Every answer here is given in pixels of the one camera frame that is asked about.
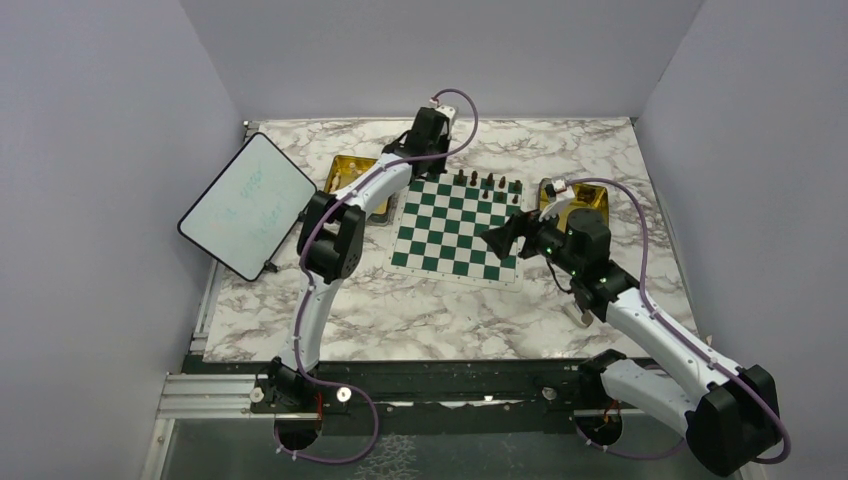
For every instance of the gold tin with light pieces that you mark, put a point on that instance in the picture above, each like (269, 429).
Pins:
(347, 169)

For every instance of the small whiteboard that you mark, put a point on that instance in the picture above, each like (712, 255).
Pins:
(246, 213)

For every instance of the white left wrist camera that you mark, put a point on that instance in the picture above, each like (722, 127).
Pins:
(450, 112)

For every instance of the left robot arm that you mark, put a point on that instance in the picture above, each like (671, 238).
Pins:
(331, 242)

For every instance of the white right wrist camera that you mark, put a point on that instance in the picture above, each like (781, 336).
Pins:
(559, 195)

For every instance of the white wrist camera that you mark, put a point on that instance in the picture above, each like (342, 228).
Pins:
(450, 112)
(559, 195)

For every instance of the green white chess board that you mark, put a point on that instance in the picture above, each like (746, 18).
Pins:
(436, 233)

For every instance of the beige black small device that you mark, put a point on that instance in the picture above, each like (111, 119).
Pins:
(579, 318)

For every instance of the gold tin with dark pieces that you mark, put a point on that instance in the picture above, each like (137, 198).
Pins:
(589, 196)

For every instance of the black mounting rail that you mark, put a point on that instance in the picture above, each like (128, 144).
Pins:
(422, 397)

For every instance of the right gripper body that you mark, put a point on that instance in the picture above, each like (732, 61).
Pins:
(541, 236)

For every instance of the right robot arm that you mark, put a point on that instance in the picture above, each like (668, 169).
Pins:
(727, 415)

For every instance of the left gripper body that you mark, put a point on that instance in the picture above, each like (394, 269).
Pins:
(440, 147)

